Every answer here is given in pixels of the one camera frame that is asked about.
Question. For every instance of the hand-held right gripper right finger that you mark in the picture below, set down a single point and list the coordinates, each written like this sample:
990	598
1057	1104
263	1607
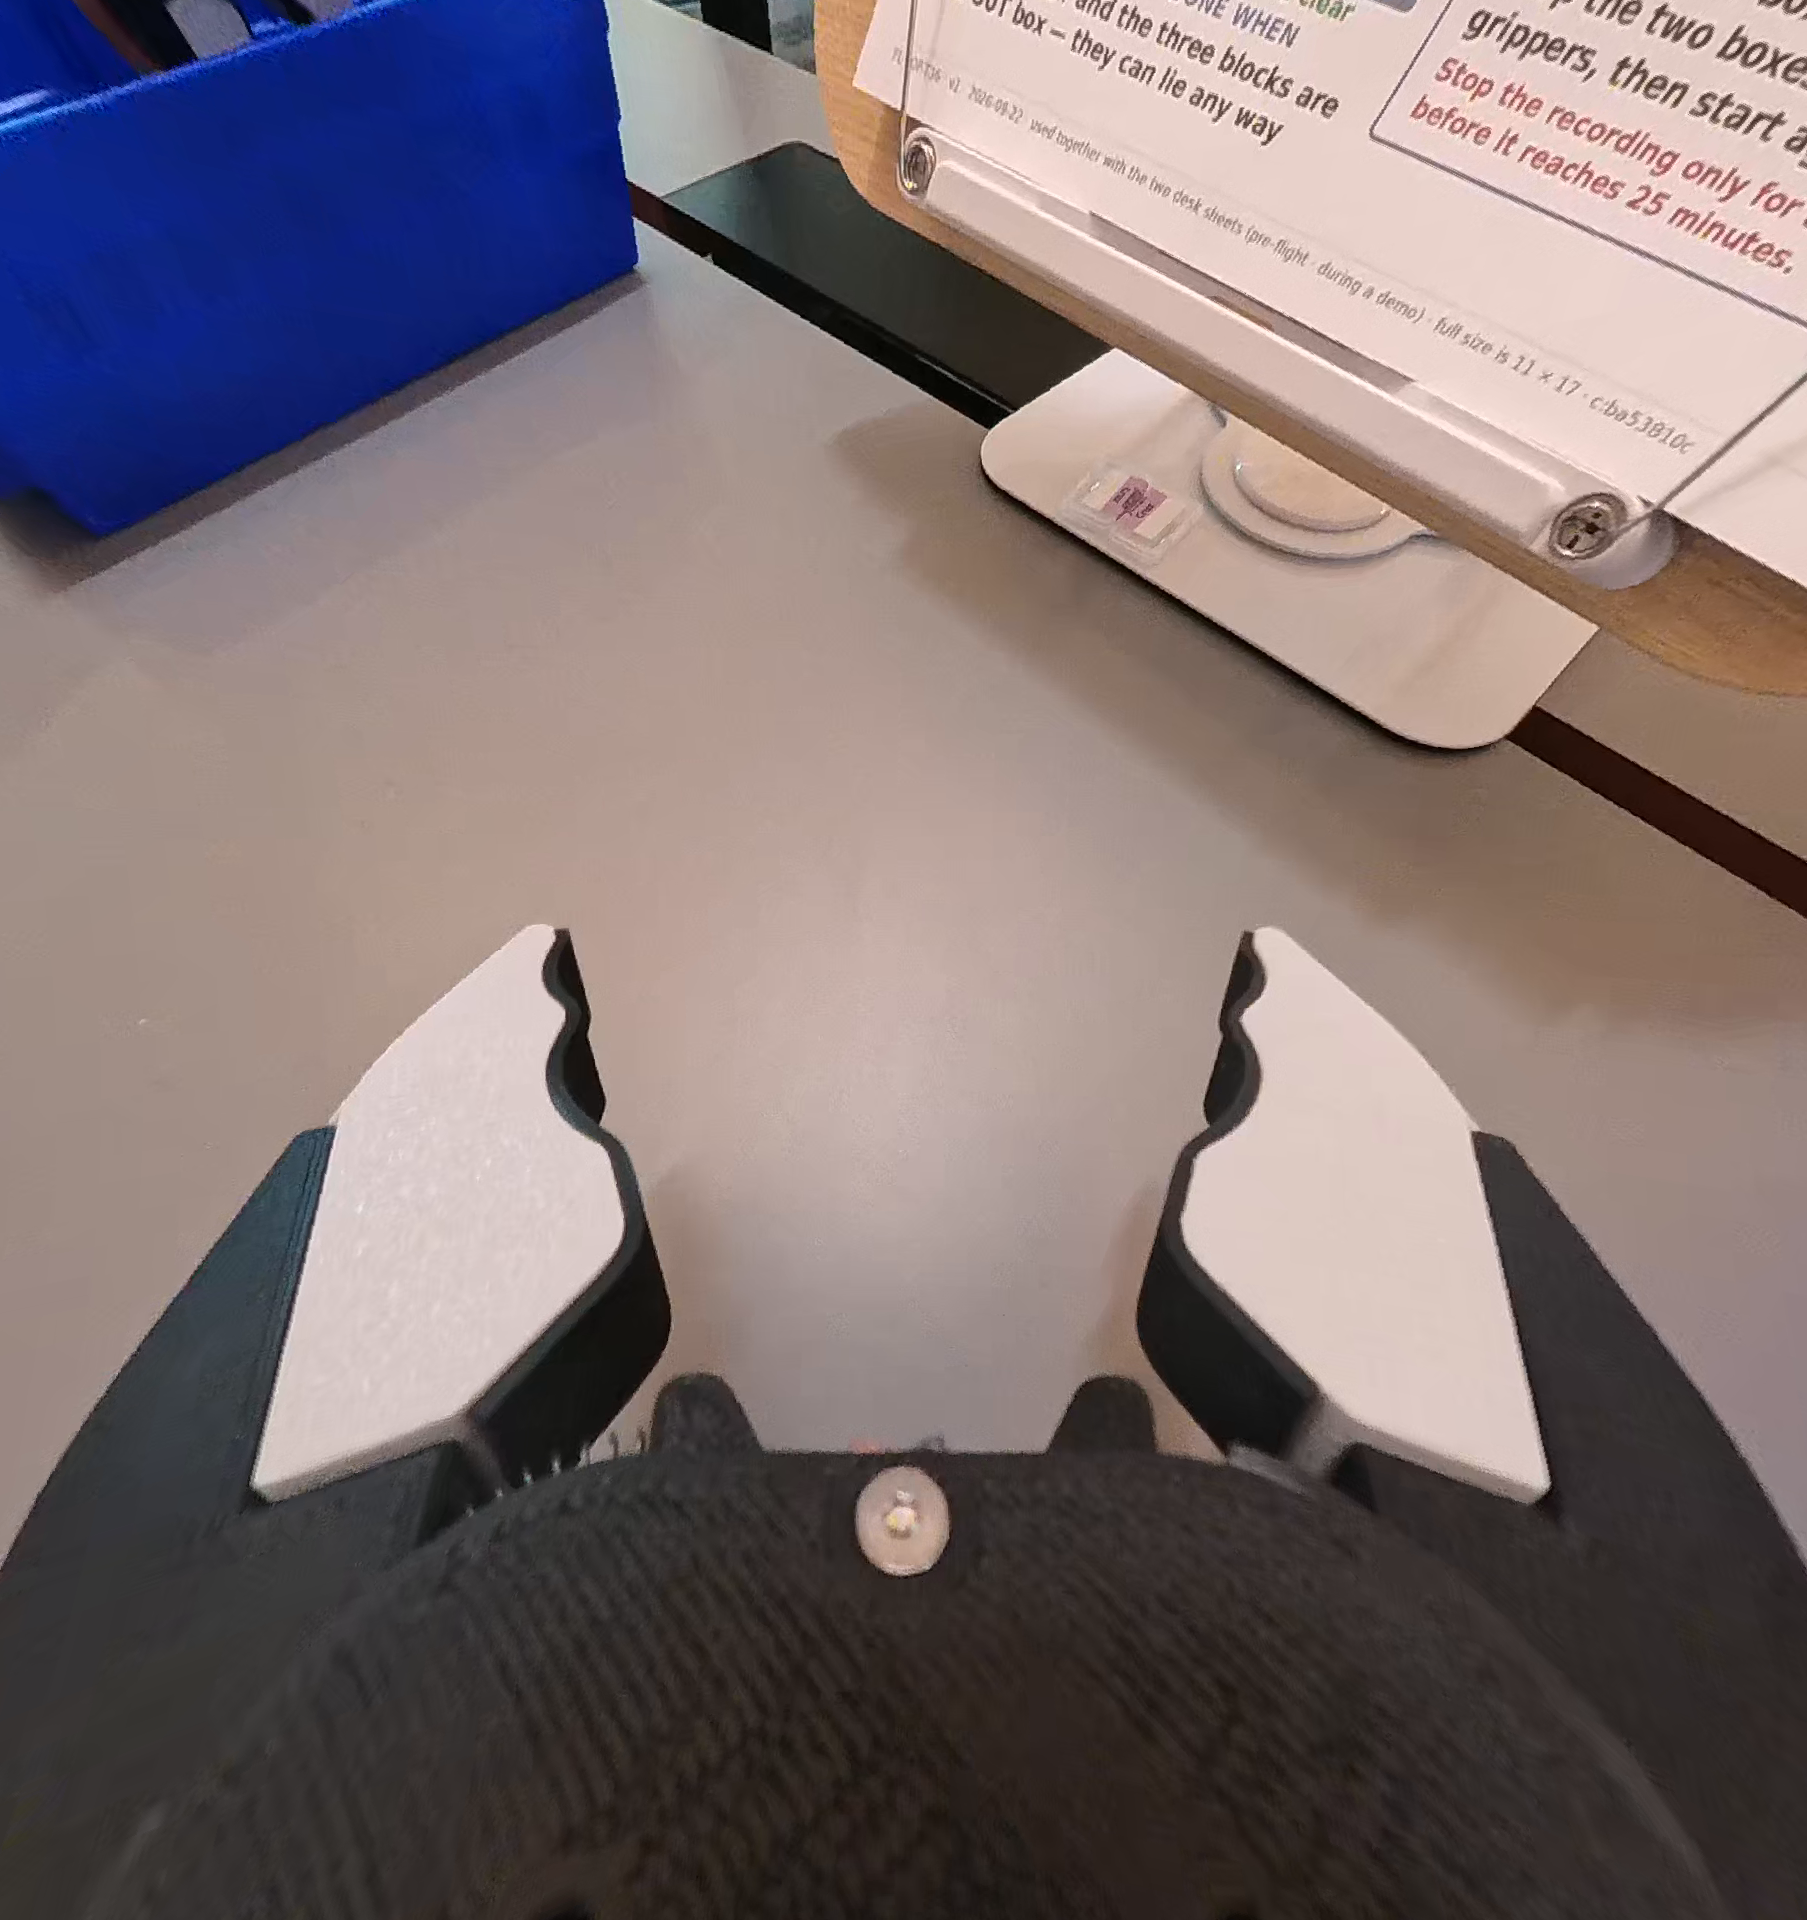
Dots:
1367	1276

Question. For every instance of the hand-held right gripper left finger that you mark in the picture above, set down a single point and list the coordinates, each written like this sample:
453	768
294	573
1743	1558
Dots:
437	1247

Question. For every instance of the blue plastic bin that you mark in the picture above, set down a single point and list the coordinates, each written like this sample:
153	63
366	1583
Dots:
319	255

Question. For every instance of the wooden document stand white base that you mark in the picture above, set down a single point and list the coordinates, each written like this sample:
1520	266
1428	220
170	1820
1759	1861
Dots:
1383	647

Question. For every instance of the small clear label sticker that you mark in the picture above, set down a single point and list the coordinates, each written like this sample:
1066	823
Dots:
1135	506

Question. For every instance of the black desk divider strip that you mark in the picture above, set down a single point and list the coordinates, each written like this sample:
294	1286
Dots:
844	255

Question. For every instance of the printed instruction sheet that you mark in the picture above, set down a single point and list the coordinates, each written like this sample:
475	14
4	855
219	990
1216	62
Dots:
1292	195

